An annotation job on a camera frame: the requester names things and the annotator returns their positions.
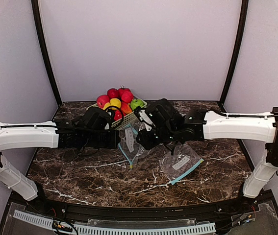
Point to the large clear zip bag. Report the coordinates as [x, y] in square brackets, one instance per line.
[130, 148]

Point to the yellow wrinkled banana-like fruit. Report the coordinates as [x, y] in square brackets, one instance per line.
[106, 106]

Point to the white slotted cable duct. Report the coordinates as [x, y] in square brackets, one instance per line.
[108, 227]

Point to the green perforated plastic basket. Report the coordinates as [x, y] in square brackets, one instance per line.
[127, 118]

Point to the yellow lemon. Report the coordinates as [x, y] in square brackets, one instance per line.
[115, 103]

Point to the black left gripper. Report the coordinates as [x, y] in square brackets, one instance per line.
[114, 143]

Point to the green apple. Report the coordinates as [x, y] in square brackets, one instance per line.
[136, 103]

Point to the red apple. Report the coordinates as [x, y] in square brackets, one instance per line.
[102, 100]

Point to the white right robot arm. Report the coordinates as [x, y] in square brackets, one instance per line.
[164, 124]

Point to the black table front rail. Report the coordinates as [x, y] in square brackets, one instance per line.
[215, 212]

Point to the orange pepper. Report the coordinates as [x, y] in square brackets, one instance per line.
[126, 109]

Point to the red bell pepper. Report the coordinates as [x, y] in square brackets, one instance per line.
[119, 115]

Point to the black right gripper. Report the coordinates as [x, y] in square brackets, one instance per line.
[143, 139]

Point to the pink-red wrinkled fruit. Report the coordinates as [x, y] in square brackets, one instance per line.
[127, 97]

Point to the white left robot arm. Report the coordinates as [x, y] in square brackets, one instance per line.
[93, 129]

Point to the small clear zip bag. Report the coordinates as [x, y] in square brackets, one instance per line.
[178, 164]

